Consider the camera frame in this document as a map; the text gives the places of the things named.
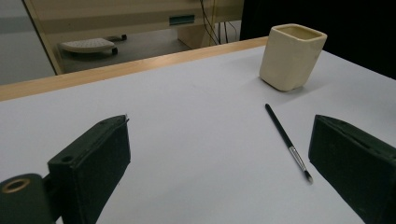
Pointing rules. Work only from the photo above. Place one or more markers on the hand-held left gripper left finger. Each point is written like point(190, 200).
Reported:
point(90, 168)

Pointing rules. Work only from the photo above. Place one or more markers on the dark curtain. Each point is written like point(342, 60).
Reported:
point(342, 25)

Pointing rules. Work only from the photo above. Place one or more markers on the cream square ceramic cup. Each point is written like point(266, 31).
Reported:
point(289, 59)

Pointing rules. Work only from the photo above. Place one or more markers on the light wooden desk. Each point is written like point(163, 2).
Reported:
point(124, 12)

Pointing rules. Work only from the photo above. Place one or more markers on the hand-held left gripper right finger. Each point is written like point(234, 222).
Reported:
point(355, 168)

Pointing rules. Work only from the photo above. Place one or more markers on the white table cover sheet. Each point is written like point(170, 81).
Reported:
point(202, 124)

